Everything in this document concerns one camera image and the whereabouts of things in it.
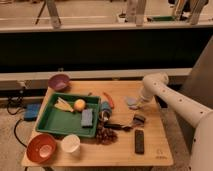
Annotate grey-blue towel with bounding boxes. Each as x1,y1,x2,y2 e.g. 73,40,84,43
125,97,139,110

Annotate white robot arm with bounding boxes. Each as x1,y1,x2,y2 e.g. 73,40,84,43
139,73,213,171

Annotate small dark box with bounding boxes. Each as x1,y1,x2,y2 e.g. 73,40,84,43
133,114,146,126

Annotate orange carrot toy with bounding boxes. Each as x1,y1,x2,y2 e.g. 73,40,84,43
103,92,115,109

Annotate black remote control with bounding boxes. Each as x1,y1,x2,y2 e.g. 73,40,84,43
135,130,144,154

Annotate wooden table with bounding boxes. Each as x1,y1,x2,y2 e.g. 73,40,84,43
21,80,174,168

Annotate silver blue can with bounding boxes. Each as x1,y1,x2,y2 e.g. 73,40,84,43
99,101,112,122

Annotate brown grape bunch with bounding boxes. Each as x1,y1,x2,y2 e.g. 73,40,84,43
96,124,117,145

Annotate blue sponge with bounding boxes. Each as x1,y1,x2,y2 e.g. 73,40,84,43
81,109,93,127

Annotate yellow apple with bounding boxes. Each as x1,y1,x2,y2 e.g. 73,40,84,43
74,99,86,112

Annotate green plastic tray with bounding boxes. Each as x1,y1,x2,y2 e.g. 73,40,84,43
36,93,100,138

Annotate yellow banana toy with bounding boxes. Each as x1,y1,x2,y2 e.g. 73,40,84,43
54,98,74,112

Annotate white cup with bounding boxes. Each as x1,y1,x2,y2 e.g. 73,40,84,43
61,134,80,153

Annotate purple bowl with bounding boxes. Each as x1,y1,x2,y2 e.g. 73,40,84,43
48,74,70,91

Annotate orange bowl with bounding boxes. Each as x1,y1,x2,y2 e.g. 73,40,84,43
26,134,57,164

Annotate blue power box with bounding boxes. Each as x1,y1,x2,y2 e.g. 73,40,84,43
24,103,41,121

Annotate black handled utensil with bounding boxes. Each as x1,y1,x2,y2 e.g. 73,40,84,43
104,123,132,132

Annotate black cable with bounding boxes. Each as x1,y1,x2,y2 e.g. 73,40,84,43
6,87,28,148

